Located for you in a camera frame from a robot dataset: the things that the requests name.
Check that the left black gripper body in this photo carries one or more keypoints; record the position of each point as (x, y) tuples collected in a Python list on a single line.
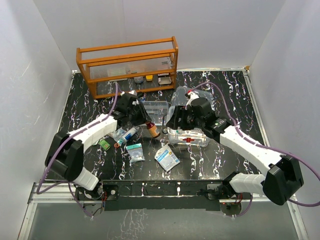
[(133, 115)]

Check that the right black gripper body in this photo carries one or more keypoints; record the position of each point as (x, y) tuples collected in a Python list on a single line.
[(192, 122)]

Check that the brown medicine bottle orange cap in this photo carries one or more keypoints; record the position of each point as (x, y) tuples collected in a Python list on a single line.
[(152, 129)]

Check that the clear medicine kit box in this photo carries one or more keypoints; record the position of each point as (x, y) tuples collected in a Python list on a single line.
[(192, 137)]

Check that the clear teal bandage packet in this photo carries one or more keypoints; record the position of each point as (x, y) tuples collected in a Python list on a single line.
[(116, 135)]

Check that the teal header cotton swab bag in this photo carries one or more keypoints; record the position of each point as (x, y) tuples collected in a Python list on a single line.
[(135, 153)]

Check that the white blue mask packet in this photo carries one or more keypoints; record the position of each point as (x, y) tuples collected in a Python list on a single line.
[(166, 158)]

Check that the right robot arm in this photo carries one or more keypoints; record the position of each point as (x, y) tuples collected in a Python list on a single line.
[(280, 174)]

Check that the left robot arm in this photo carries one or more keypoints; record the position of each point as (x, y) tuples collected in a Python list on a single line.
[(66, 153)]

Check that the clear divided organizer tray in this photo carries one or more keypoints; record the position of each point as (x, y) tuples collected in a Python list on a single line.
[(157, 111)]

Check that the blue white ointment tube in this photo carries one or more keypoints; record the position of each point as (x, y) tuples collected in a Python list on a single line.
[(127, 136)]

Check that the small glass jar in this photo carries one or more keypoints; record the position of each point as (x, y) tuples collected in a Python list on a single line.
[(138, 79)]

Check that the yellow small container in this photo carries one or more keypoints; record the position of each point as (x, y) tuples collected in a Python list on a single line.
[(149, 78)]

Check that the small green box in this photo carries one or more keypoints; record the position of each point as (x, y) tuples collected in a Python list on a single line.
[(104, 144)]

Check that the white open cardboard box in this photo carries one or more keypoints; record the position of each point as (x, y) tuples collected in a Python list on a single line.
[(164, 80)]

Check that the orange wooden shelf rack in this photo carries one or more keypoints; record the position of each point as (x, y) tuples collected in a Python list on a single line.
[(102, 65)]

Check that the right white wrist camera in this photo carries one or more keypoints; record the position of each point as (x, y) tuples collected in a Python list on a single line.
[(191, 95)]

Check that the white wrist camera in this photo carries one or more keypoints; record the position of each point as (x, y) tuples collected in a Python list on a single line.
[(128, 98), (191, 95)]

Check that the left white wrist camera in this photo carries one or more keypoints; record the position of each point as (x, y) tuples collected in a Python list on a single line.
[(128, 98)]

